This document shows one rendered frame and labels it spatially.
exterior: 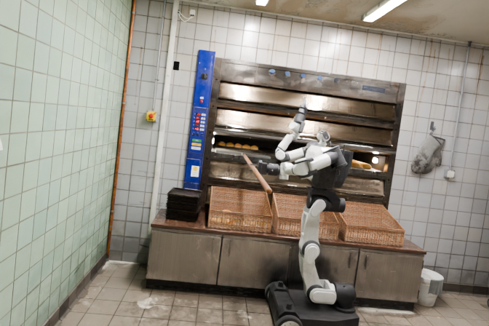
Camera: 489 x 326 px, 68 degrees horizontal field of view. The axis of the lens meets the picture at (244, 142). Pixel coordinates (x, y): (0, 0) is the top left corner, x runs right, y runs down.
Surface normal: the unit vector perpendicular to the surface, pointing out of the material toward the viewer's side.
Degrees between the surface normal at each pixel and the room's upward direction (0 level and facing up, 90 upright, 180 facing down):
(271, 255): 89
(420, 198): 90
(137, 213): 90
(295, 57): 90
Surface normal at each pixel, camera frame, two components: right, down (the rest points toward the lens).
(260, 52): 0.07, 0.07
